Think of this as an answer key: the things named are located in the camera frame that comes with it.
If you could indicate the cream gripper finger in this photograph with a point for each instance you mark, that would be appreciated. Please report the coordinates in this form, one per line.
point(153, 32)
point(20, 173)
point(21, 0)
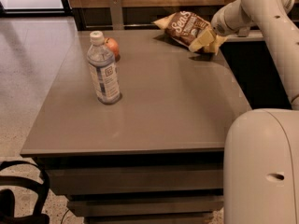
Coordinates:
point(205, 38)
point(214, 46)

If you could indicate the brown chip bag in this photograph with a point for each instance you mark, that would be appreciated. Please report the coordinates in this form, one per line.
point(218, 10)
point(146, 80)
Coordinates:
point(184, 27)

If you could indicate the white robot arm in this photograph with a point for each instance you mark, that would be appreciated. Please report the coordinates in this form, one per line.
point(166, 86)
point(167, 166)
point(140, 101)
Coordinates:
point(261, 151)

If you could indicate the grey ledge shelf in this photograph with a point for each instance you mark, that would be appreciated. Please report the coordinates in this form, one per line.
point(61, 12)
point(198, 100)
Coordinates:
point(254, 35)

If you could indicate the red apple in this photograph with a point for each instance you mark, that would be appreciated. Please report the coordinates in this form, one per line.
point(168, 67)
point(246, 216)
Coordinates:
point(113, 46)

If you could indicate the clear water bottle white cap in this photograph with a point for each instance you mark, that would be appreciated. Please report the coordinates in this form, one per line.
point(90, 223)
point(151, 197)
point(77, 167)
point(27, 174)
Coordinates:
point(103, 70)

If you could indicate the grey drawer cabinet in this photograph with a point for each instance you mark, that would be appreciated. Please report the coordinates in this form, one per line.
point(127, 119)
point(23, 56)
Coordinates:
point(155, 156)

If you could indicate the right metal bracket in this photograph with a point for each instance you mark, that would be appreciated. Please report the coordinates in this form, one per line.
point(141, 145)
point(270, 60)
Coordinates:
point(243, 32)

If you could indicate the metal bracket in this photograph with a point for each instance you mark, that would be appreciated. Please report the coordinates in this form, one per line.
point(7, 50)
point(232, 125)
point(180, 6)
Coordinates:
point(243, 32)
point(116, 14)

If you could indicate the left metal bracket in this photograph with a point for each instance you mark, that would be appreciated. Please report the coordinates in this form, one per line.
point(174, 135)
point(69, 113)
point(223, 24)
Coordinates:
point(116, 14)

